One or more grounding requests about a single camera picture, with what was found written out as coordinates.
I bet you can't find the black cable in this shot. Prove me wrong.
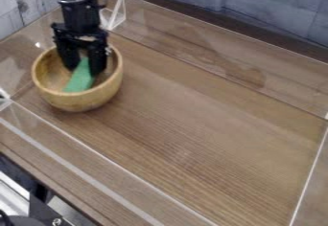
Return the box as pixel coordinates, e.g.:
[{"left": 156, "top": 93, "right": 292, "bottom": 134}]
[{"left": 0, "top": 209, "right": 15, "bottom": 226}]

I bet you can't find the black metal mount bracket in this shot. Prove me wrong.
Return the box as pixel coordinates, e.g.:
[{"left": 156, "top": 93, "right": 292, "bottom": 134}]
[{"left": 28, "top": 194, "right": 65, "bottom": 226}]

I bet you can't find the wooden bowl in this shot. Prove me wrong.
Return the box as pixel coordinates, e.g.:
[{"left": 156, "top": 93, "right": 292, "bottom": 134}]
[{"left": 31, "top": 47, "right": 123, "bottom": 112}]

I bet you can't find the green rectangular block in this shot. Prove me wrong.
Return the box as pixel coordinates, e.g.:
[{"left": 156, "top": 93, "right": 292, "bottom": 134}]
[{"left": 63, "top": 57, "right": 95, "bottom": 93}]

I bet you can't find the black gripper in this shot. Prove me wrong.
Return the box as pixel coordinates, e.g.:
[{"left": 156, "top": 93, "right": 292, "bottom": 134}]
[{"left": 51, "top": 0, "right": 107, "bottom": 77}]

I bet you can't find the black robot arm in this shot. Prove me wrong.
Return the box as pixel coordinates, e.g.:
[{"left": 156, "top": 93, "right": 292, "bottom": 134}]
[{"left": 51, "top": 0, "right": 109, "bottom": 77}]

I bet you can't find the clear acrylic corner bracket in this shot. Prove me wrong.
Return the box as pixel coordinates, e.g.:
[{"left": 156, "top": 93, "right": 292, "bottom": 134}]
[{"left": 101, "top": 0, "right": 127, "bottom": 32}]

